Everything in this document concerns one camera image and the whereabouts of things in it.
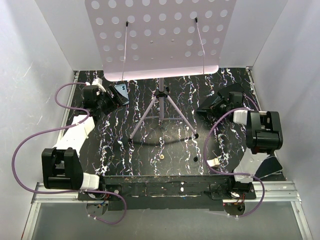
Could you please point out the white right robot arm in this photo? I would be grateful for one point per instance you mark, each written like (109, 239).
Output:
(263, 137)

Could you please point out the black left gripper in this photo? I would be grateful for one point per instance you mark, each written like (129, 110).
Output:
(117, 98)

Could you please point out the black device at right edge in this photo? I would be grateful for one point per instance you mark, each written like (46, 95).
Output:
(269, 166)

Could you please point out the black phone case on table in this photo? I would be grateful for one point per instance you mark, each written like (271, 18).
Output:
(225, 91)

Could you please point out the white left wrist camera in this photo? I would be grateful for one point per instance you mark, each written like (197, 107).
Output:
(97, 82)

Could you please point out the aluminium frame rail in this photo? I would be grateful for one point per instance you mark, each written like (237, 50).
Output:
(239, 208)

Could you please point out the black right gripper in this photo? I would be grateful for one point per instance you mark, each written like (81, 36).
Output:
(215, 105)

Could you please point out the black metal base plate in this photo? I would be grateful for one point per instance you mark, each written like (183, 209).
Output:
(169, 192)

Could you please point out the white perforated music stand desk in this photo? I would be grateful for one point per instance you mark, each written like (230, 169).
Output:
(144, 39)

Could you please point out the small white beige block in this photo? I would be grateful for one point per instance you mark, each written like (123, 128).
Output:
(213, 163)

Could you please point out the light blue phone case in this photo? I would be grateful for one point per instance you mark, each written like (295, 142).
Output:
(122, 89)

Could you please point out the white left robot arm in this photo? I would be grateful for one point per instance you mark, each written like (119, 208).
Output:
(61, 167)

